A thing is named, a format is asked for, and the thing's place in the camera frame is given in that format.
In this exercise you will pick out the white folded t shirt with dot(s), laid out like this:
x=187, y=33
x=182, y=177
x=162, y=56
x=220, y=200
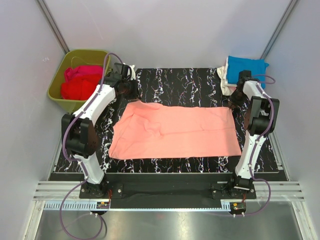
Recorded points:
x=225, y=74

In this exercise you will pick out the corner aluminium post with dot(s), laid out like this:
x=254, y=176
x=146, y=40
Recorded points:
x=279, y=27
x=52, y=24

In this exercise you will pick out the left corner aluminium post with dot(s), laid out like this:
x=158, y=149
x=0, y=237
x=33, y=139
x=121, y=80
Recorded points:
x=52, y=24

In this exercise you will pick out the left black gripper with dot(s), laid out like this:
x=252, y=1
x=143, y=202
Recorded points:
x=135, y=94

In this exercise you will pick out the small controller board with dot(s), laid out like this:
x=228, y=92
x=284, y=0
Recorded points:
x=238, y=206
x=103, y=204

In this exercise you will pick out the light pink folded t shirt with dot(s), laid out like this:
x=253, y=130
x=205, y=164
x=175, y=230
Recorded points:
x=232, y=89

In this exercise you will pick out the red t shirt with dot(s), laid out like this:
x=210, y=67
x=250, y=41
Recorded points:
x=80, y=88

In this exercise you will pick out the aluminium frame rail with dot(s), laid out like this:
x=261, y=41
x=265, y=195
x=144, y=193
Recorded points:
x=274, y=191

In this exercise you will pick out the cream folded t shirt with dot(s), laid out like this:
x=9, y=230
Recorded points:
x=224, y=89

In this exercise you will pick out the salmon pink t shirt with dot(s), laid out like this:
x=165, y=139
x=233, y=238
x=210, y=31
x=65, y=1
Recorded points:
x=152, y=130

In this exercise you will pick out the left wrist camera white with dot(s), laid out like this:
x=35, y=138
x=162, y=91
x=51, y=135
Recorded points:
x=133, y=72

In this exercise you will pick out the white slotted cable duct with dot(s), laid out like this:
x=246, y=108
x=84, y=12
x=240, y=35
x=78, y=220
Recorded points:
x=121, y=206

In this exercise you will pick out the magenta t shirt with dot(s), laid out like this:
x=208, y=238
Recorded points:
x=82, y=70

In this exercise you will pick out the left small controller board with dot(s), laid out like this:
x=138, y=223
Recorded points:
x=103, y=204

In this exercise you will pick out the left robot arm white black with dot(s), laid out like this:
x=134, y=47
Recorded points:
x=80, y=140

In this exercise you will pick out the right corner aluminium post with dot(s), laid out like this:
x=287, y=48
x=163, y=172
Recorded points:
x=279, y=27

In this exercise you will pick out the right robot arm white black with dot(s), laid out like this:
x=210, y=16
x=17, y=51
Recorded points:
x=260, y=120

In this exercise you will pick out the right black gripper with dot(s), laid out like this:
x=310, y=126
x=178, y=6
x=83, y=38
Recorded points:
x=233, y=103

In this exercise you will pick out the right small controller board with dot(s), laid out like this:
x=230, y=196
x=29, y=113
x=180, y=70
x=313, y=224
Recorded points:
x=238, y=206

